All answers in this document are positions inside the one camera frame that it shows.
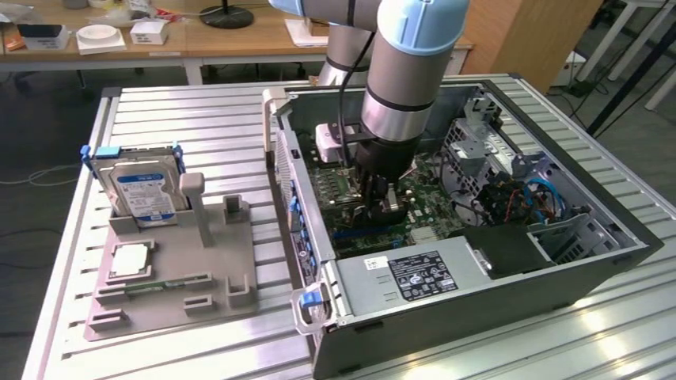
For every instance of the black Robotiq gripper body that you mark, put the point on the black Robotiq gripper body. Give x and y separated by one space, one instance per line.
383 158

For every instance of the green motherboard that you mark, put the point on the green motherboard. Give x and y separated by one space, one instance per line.
428 213

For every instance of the metal disk bay cage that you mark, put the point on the metal disk bay cage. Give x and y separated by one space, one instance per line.
469 158

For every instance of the blue expansion slot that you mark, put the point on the blue expansion slot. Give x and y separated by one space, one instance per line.
351 234

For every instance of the grey power supply unit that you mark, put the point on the grey power supply unit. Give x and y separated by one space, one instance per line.
364 285

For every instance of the white paper booklet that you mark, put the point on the white paper booklet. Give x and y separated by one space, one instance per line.
305 35

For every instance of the blue case latch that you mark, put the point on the blue case latch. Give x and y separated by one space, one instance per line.
308 299

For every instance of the wooden desk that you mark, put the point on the wooden desk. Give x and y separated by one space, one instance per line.
232 43

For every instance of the wooden cabinet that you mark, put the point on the wooden cabinet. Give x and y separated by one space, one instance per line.
528 39

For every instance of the black open PC case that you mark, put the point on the black open PC case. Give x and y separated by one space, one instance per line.
475 316

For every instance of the grey printed parts rack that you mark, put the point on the grey printed parts rack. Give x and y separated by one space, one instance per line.
179 253

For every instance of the hard disk with blue caddy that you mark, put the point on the hard disk with blue caddy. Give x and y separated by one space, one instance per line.
145 190

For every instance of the black round lamp base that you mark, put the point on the black round lamp base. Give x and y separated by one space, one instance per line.
227 17

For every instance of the green RAM stick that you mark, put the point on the green RAM stick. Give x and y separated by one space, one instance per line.
159 285

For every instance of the small white cardboard box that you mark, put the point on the small white cardboard box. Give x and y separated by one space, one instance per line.
148 33

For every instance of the silver CPU chip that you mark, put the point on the silver CPU chip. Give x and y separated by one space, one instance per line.
129 261

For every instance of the white round part on box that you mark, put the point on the white round part on box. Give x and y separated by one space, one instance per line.
100 37

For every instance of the white box with black top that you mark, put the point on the white box with black top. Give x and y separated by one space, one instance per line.
44 35

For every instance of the orange box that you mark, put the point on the orange box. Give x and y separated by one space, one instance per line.
15 42

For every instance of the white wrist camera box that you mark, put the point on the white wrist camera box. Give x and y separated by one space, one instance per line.
329 144

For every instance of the white table frame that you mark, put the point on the white table frame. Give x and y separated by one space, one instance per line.
607 35

